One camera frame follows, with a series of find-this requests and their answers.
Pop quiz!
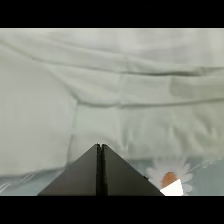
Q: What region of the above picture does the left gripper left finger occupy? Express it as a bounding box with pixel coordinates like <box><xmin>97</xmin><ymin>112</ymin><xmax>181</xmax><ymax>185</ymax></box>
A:
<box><xmin>37</xmin><ymin>143</ymin><xmax>101</xmax><ymax>197</ymax></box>

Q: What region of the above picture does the pale green shirt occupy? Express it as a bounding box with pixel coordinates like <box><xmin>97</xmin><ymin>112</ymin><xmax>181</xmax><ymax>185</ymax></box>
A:
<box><xmin>0</xmin><ymin>28</ymin><xmax>224</xmax><ymax>178</ymax></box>

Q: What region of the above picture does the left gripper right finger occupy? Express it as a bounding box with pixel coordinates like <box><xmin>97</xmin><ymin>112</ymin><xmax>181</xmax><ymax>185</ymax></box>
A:
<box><xmin>99</xmin><ymin>143</ymin><xmax>165</xmax><ymax>197</ymax></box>

